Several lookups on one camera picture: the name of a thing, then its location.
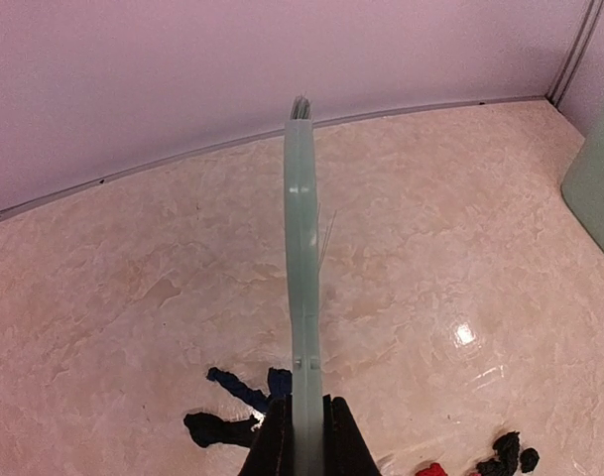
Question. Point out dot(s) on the green hand brush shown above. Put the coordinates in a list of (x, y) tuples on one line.
[(301, 234)]

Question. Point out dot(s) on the right aluminium frame post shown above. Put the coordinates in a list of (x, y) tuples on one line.
[(575, 53)]

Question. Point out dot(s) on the green plastic waste bin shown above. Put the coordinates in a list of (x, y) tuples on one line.
[(582, 188)]

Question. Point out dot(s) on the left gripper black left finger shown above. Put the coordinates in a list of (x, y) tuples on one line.
[(271, 453)]

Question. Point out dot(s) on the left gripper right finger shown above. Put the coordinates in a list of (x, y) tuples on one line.
[(345, 452)]

